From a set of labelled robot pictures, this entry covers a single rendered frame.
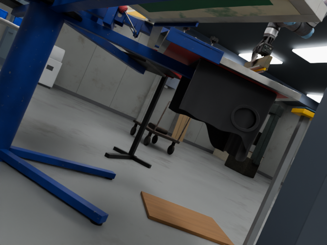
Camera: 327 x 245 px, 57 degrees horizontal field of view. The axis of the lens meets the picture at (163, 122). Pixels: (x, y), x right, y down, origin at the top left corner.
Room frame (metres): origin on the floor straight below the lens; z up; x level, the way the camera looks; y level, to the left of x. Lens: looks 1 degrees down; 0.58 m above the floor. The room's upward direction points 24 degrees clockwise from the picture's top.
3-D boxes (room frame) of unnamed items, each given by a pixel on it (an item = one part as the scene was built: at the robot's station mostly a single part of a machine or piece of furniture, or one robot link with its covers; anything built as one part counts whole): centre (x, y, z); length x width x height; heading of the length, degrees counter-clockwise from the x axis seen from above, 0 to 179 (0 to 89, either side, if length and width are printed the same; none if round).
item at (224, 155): (11.03, -2.94, 0.35); 2.03 x 0.65 x 0.69; 21
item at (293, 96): (1.85, -0.19, 0.97); 0.79 x 0.58 x 0.04; 97
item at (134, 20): (1.78, 0.37, 1.02); 0.17 x 0.06 x 0.05; 97
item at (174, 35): (1.55, 0.01, 0.98); 0.30 x 0.05 x 0.07; 97
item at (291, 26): (1.77, -0.43, 1.39); 0.11 x 0.11 x 0.08; 17
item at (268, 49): (1.85, -0.38, 1.23); 0.09 x 0.08 x 0.12; 7
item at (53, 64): (8.52, 3.59, 0.59); 0.69 x 0.54 x 1.18; 23
